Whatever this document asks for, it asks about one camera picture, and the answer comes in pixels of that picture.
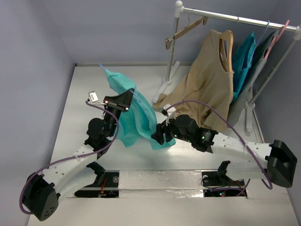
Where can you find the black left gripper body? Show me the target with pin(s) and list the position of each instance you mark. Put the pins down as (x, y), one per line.
(114, 110)

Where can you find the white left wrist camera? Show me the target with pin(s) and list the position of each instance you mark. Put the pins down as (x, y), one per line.
(93, 98)

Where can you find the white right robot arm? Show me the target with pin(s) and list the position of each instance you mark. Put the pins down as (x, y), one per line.
(243, 160)

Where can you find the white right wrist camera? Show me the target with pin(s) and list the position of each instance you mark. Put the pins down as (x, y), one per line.
(169, 112)

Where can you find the teal t shirt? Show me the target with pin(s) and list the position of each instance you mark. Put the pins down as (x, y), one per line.
(132, 137)

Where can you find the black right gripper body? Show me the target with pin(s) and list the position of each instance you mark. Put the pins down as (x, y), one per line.
(164, 133)

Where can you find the wooden clip hanger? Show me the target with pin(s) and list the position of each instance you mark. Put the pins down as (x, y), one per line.
(202, 20)

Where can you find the beige tank top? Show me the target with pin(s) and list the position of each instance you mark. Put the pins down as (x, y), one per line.
(206, 91)

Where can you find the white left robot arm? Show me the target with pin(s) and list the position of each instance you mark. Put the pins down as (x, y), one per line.
(48, 186)

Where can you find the white clothes rack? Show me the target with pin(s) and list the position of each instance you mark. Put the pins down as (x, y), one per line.
(278, 107)

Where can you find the grey hanging shirt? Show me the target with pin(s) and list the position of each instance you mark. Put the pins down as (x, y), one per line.
(246, 94)

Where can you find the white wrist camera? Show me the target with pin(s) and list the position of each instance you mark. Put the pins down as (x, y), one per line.
(93, 98)
(169, 112)

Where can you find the turquoise hanging shirt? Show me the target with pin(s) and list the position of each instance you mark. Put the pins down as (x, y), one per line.
(241, 63)

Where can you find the pink hanger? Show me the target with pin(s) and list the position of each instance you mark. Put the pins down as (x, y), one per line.
(275, 39)

